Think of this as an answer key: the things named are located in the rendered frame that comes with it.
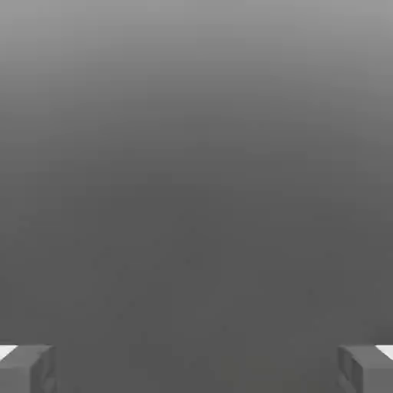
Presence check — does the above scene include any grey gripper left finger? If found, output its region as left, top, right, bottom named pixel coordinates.
left=0, top=344, right=58, bottom=393

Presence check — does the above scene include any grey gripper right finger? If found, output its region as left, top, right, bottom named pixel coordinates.
left=336, top=344, right=393, bottom=393

